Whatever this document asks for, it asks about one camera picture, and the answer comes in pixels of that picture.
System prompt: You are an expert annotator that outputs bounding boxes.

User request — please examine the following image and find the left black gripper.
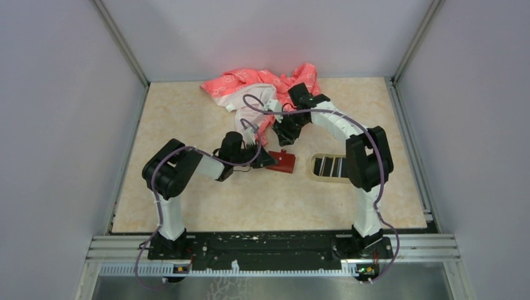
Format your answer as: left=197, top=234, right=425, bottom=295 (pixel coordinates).
left=232, top=140, right=278, bottom=169

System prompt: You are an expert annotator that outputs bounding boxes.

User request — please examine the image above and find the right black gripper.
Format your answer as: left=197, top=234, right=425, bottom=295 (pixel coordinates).
left=271, top=111, right=309, bottom=147

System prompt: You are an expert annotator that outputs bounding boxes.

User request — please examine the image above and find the red card holder wallet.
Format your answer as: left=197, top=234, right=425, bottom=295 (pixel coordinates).
left=266, top=149, right=296, bottom=174

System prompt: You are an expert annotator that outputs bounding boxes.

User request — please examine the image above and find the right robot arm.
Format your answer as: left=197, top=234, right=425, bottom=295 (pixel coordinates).
left=264, top=83, right=394, bottom=258

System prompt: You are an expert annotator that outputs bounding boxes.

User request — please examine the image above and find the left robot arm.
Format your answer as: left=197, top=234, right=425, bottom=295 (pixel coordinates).
left=142, top=131, right=278, bottom=259

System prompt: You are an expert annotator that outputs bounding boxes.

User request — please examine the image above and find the beige oval card tray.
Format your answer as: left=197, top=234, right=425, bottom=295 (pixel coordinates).
left=308, top=153, right=349, bottom=184

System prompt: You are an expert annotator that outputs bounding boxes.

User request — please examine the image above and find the pink and white cloth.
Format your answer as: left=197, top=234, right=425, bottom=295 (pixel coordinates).
left=201, top=62, right=321, bottom=145

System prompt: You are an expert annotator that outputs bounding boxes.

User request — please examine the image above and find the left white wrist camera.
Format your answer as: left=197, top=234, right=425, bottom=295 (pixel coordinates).
left=242, top=126, right=261, bottom=147

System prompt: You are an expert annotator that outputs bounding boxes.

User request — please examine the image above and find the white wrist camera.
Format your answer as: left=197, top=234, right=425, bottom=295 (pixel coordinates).
left=264, top=99, right=283, bottom=123
left=242, top=126, right=261, bottom=147

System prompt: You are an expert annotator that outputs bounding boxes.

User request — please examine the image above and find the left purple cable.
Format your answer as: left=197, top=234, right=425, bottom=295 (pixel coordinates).
left=133, top=118, right=263, bottom=290

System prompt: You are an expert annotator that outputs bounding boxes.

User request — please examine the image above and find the purple cable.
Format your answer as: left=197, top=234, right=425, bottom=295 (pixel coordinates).
left=242, top=94, right=401, bottom=283
left=133, top=118, right=263, bottom=290

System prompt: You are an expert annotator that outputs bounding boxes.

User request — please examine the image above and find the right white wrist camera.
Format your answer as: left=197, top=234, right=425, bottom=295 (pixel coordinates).
left=264, top=99, right=283, bottom=123

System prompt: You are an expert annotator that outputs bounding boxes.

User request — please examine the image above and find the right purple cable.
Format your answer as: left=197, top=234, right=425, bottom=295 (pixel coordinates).
left=242, top=94, right=401, bottom=283

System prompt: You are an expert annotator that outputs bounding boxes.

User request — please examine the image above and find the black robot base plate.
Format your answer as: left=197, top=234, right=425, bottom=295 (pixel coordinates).
left=143, top=229, right=393, bottom=271

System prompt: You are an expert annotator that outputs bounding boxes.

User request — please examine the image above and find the aluminium front frame rail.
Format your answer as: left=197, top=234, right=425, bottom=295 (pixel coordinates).
left=86, top=234, right=461, bottom=278

